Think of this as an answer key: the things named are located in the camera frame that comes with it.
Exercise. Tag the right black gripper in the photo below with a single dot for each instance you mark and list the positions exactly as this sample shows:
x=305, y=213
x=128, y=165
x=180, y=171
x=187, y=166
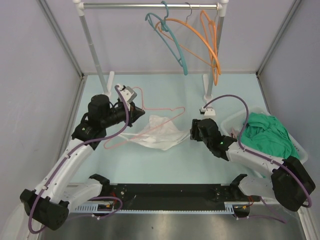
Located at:
x=194, y=131

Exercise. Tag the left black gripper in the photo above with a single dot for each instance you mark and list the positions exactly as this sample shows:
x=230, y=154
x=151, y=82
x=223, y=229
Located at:
x=134, y=113

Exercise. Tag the pink wire hanger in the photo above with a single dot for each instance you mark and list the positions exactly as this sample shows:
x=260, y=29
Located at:
x=106, y=144

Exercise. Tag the white tank top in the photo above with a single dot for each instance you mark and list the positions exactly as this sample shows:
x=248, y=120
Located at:
x=160, y=133

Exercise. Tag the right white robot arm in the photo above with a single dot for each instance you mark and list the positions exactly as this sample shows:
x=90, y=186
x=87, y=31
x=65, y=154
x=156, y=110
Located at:
x=284, y=180

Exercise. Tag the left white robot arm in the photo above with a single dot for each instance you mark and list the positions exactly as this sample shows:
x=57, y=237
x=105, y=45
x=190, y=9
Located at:
x=49, y=203

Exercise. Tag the large orange plastic hanger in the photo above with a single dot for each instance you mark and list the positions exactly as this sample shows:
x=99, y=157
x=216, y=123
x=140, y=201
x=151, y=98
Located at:
x=176, y=49

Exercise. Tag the small orange plastic hanger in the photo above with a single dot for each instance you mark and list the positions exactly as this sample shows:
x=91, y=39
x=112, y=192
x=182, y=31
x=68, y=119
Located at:
x=210, y=34

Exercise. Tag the pink cloth in basket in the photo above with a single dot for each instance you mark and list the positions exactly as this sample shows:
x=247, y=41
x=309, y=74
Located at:
x=234, y=133

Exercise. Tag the green cloth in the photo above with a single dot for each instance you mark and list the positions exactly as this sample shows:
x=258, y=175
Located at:
x=265, y=133

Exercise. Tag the white metal clothes rack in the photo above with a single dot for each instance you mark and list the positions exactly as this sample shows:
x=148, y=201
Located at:
x=220, y=7

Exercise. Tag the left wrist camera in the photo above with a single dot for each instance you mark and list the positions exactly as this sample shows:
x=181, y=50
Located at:
x=127, y=93

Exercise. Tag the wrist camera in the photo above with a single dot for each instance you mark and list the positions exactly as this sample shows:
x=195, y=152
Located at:
x=127, y=93
x=207, y=111

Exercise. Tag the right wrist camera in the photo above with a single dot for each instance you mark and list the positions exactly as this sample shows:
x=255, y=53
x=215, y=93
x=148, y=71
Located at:
x=207, y=111

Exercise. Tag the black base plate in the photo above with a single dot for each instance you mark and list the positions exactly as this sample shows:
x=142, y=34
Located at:
x=174, y=197

